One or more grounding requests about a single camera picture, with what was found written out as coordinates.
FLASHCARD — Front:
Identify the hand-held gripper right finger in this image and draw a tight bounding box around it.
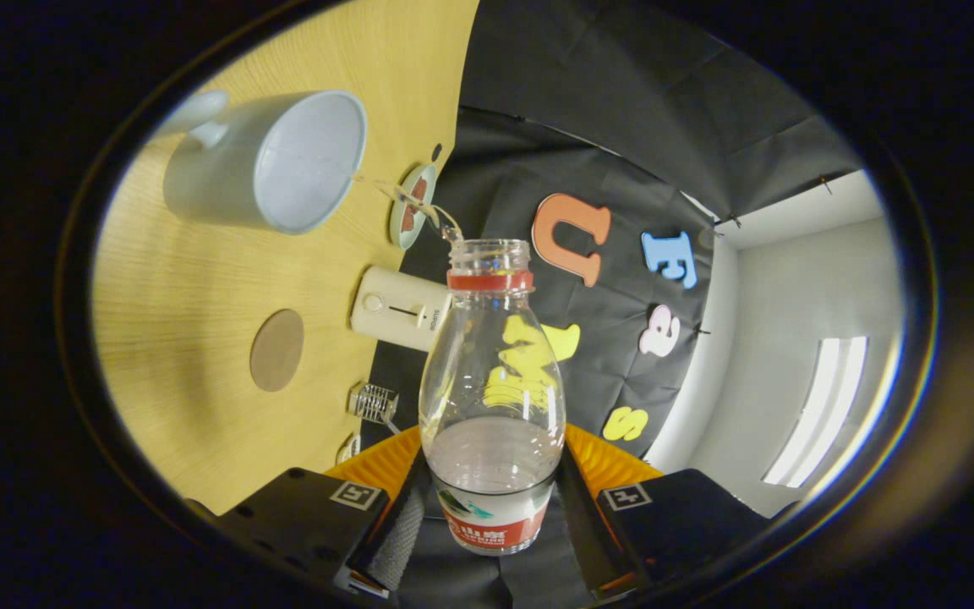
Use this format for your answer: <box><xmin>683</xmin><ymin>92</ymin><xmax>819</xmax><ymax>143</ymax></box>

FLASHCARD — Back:
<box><xmin>556</xmin><ymin>423</ymin><xmax>796</xmax><ymax>598</ymax></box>

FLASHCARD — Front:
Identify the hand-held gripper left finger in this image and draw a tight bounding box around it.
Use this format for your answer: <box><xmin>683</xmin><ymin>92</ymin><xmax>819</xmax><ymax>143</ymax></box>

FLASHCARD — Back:
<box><xmin>216</xmin><ymin>425</ymin><xmax>433</xmax><ymax>598</ymax></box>

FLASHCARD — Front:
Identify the round brown coaster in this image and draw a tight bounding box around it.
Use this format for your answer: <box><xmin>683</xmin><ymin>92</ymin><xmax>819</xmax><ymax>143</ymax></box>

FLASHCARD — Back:
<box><xmin>249</xmin><ymin>309</ymin><xmax>305</xmax><ymax>392</ymax></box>

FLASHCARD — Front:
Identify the clear juice bottle red label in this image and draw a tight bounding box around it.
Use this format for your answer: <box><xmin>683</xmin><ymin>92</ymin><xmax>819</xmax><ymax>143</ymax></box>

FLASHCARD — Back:
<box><xmin>418</xmin><ymin>239</ymin><xmax>566</xmax><ymax>557</ymax></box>

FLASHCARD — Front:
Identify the white cup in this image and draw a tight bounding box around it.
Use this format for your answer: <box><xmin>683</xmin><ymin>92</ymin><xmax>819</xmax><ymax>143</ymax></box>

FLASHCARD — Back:
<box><xmin>153</xmin><ymin>89</ymin><xmax>368</xmax><ymax>235</ymax></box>

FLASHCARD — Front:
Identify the long ceiling light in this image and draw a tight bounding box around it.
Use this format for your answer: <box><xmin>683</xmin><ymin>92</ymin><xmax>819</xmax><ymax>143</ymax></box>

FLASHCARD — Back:
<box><xmin>762</xmin><ymin>337</ymin><xmax>869</xmax><ymax>489</ymax></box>

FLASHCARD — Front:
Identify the white toaster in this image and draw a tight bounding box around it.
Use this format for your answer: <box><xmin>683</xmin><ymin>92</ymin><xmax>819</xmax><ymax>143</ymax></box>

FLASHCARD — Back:
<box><xmin>350</xmin><ymin>266</ymin><xmax>451</xmax><ymax>352</ymax></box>

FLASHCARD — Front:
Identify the wooden table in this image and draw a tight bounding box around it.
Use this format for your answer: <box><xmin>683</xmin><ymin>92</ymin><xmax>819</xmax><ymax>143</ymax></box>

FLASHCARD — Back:
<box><xmin>91</xmin><ymin>0</ymin><xmax>481</xmax><ymax>515</ymax></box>

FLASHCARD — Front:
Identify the small pale green plate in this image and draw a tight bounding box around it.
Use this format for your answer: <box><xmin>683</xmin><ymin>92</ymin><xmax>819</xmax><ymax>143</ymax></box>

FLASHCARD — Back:
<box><xmin>388</xmin><ymin>163</ymin><xmax>439</xmax><ymax>250</ymax></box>

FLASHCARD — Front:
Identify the metal wire holder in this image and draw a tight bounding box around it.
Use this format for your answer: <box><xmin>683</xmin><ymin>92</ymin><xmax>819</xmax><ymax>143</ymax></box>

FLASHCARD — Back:
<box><xmin>348</xmin><ymin>383</ymin><xmax>401</xmax><ymax>435</ymax></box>

